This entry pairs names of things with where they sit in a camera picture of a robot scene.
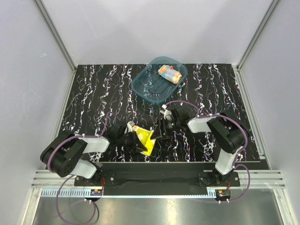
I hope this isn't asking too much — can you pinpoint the left connector board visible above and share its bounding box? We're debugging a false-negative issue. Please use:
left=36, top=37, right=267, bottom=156
left=90, top=188, right=104, bottom=196

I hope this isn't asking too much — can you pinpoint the aluminium frame post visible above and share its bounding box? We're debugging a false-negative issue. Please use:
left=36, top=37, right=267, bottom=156
left=237, top=0, right=281, bottom=71
left=34, top=0, right=77, bottom=72

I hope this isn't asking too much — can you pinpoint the front aluminium rail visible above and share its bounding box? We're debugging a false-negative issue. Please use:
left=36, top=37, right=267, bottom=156
left=31, top=170, right=285, bottom=188

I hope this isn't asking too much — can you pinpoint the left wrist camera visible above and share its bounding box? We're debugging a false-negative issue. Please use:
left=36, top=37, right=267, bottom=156
left=127, top=121, right=136, bottom=132

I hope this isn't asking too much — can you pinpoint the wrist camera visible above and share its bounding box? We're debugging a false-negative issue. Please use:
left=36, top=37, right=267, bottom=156
left=127, top=121, right=136, bottom=132
left=160, top=105, right=189, bottom=122

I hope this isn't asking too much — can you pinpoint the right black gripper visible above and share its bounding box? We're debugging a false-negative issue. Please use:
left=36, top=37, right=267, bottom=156
left=150, top=117, right=180, bottom=141

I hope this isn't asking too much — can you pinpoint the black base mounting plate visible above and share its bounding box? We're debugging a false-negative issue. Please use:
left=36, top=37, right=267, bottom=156
left=75, top=162, right=240, bottom=197

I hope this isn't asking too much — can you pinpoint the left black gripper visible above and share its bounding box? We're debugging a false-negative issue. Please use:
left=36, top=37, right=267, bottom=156
left=116, top=130, right=147, bottom=153

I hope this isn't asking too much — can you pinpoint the connector board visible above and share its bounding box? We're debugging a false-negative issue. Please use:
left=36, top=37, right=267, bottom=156
left=90, top=188, right=104, bottom=196
left=217, top=189, right=231, bottom=198

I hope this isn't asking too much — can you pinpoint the left aluminium frame post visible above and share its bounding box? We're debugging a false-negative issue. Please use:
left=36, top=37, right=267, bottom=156
left=34, top=0, right=77, bottom=72

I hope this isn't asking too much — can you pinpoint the orange polka dot towel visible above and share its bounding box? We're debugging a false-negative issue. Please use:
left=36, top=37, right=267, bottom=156
left=158, top=65, right=182, bottom=84

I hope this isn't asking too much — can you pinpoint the yellow patterned towel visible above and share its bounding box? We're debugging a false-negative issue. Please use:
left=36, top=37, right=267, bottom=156
left=132, top=125, right=156, bottom=157

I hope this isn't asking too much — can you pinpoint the teal plastic basin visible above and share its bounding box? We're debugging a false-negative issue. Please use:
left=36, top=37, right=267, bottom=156
left=131, top=56, right=188, bottom=105

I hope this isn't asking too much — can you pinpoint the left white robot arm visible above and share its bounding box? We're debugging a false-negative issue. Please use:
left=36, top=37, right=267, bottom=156
left=40, top=121, right=148, bottom=186

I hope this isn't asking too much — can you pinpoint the right aluminium frame post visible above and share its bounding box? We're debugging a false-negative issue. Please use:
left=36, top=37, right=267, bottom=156
left=237, top=0, right=281, bottom=71

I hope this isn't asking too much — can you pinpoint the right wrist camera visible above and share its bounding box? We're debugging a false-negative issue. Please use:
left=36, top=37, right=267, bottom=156
left=160, top=105, right=189, bottom=122

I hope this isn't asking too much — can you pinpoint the right connector board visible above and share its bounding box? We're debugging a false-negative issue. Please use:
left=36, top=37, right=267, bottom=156
left=217, top=189, right=231, bottom=198

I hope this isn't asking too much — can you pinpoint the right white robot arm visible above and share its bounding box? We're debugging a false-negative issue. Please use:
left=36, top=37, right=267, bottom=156
left=150, top=109, right=249, bottom=186

